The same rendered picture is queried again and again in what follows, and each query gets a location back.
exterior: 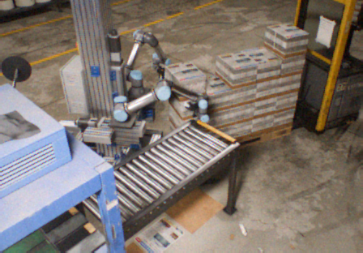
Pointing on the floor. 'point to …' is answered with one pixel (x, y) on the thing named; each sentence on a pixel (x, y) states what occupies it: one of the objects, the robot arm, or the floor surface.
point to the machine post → (109, 208)
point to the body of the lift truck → (353, 96)
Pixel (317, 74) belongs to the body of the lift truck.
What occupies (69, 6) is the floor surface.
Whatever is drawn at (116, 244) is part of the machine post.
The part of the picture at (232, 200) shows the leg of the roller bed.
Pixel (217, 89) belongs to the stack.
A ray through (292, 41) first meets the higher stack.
